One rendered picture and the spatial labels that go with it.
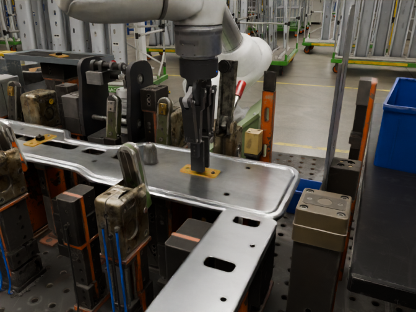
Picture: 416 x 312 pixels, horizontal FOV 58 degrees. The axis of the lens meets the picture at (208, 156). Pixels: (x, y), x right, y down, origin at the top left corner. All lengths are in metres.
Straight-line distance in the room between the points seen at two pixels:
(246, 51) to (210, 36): 0.79
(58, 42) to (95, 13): 5.14
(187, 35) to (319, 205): 0.37
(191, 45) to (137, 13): 0.11
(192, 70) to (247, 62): 0.81
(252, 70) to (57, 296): 1.05
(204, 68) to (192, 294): 0.40
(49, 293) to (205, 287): 0.57
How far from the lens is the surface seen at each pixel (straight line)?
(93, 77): 1.11
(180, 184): 0.76
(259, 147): 0.87
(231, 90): 0.88
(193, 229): 0.66
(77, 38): 5.61
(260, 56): 1.54
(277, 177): 0.80
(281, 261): 1.06
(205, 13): 0.69
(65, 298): 1.00
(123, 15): 0.66
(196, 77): 0.71
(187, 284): 0.53
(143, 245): 0.72
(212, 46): 0.70
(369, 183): 0.76
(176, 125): 1.00
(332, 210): 0.59
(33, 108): 1.25
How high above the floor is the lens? 1.35
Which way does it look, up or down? 23 degrees down
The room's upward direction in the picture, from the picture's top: straight up
